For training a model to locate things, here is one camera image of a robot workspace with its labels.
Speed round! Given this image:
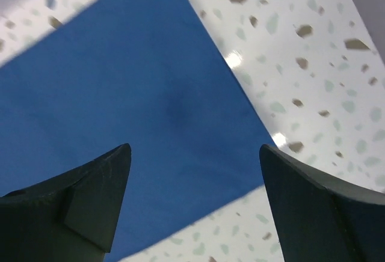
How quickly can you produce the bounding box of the blue surgical cloth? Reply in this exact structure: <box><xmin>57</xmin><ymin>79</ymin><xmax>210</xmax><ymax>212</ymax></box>
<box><xmin>1</xmin><ymin>0</ymin><xmax>271</xmax><ymax>261</ymax></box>

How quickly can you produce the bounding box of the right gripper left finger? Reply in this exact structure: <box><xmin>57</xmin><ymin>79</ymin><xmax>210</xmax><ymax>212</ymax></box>
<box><xmin>1</xmin><ymin>144</ymin><xmax>131</xmax><ymax>262</ymax></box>

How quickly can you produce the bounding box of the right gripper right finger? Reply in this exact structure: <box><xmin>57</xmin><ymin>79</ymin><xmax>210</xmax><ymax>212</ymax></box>
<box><xmin>259</xmin><ymin>145</ymin><xmax>384</xmax><ymax>262</ymax></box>

